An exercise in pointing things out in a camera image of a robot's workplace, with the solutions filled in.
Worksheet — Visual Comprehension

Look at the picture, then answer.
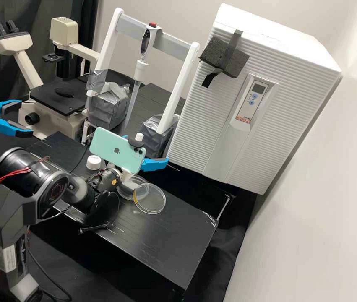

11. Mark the white pipette stand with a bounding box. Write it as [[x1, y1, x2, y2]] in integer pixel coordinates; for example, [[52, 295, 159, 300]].
[[85, 7, 201, 135]]

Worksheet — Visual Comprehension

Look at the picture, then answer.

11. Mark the cream microscope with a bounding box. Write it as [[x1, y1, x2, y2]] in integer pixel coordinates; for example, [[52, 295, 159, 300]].
[[0, 17, 101, 141]]

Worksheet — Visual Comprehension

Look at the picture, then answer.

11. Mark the white incubator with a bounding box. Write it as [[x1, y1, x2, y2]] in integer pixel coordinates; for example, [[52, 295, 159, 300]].
[[165, 3, 343, 196]]

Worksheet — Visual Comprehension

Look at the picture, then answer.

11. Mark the white-capped bottle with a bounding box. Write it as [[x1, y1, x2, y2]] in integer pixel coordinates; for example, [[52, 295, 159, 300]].
[[86, 154, 102, 172]]

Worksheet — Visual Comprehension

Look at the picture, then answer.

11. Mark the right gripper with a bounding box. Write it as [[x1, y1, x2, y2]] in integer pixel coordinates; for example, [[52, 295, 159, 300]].
[[105, 157, 170, 183]]

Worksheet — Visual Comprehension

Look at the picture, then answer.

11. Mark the petri dish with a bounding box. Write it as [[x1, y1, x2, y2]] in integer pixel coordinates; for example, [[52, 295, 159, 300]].
[[133, 183, 167, 216]]

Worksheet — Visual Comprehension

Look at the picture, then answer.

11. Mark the petri dish lid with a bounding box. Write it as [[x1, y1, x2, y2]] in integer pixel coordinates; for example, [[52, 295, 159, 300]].
[[116, 175, 148, 201]]

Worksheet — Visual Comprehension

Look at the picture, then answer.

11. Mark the right wrist camera phone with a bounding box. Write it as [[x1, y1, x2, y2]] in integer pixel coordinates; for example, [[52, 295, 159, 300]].
[[89, 127, 148, 174]]

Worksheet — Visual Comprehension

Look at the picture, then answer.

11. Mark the incubator door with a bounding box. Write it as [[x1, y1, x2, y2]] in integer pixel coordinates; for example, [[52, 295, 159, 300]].
[[165, 20, 343, 196]]

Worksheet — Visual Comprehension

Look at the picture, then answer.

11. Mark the pipette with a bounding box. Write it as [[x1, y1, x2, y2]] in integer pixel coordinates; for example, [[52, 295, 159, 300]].
[[124, 22, 163, 130]]

